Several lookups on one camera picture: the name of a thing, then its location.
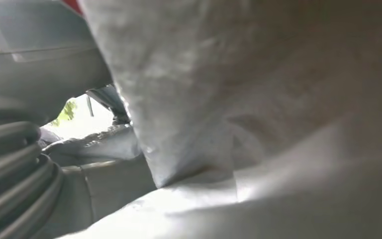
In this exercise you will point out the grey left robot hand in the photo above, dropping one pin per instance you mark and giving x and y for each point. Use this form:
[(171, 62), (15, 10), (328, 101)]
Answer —
[(39, 66)]

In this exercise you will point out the grey courier bag black print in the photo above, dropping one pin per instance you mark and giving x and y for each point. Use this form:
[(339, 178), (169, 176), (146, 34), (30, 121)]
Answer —
[(243, 82)]

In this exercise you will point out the grey courier bag red logo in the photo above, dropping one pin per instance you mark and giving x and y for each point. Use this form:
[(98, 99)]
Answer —
[(112, 148)]

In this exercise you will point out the grey courier bag red dot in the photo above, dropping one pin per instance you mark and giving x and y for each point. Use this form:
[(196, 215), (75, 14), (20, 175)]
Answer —
[(276, 214)]

